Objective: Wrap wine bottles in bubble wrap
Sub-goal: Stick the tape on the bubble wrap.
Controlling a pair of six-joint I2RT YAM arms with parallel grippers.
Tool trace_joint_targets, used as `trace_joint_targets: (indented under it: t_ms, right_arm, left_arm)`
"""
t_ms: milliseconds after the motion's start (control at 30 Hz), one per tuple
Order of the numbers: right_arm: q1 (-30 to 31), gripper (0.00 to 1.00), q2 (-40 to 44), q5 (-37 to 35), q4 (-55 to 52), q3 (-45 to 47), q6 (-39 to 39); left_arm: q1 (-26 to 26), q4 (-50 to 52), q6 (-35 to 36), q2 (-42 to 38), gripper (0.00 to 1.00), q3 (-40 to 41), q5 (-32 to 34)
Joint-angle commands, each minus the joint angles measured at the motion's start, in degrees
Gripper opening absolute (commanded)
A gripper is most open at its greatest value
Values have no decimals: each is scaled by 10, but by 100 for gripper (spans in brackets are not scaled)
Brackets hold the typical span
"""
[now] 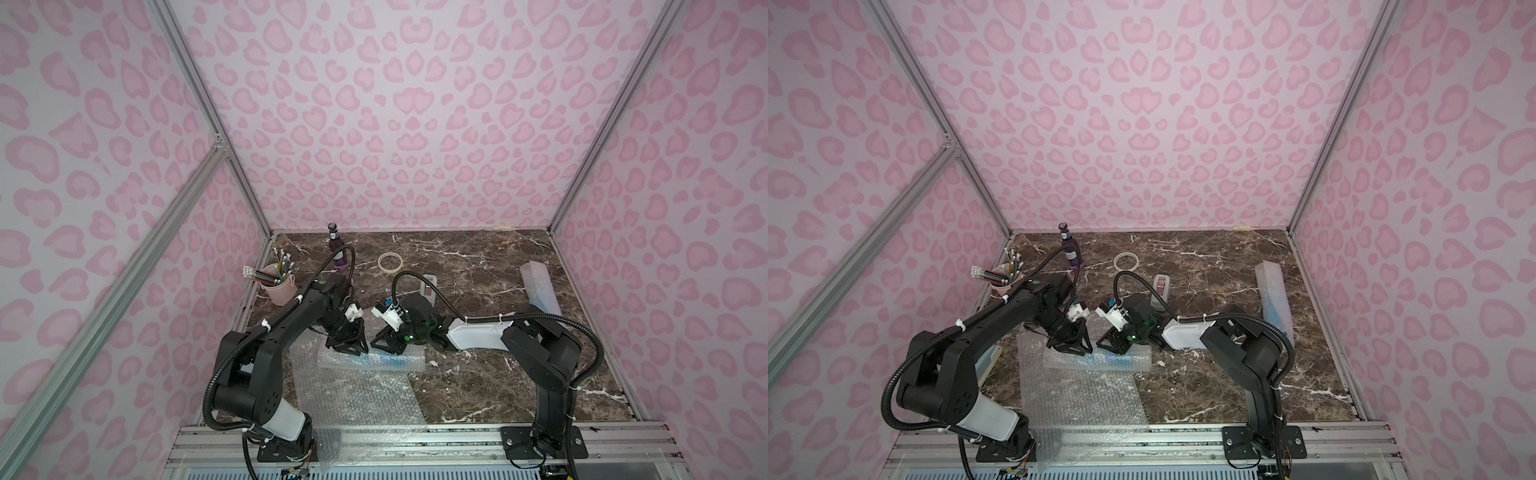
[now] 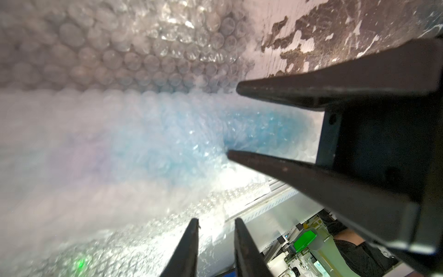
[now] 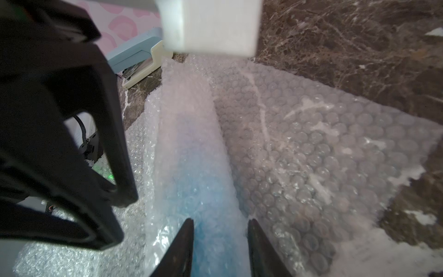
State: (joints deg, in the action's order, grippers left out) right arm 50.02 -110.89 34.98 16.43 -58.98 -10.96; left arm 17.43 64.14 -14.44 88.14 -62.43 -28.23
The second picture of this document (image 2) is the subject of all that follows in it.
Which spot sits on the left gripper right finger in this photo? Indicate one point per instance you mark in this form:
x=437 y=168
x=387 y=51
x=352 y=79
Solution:
x=248 y=260

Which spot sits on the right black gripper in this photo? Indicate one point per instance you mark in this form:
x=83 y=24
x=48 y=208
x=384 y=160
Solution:
x=379 y=167

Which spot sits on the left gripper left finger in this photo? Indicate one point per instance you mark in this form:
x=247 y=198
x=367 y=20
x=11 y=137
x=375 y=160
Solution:
x=183 y=262

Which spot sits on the bubble wrap sheet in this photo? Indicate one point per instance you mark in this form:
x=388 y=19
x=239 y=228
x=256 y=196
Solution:
x=103 y=183
x=164 y=46

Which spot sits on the blue glass bottle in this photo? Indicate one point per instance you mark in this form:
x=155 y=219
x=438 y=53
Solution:
x=189 y=145

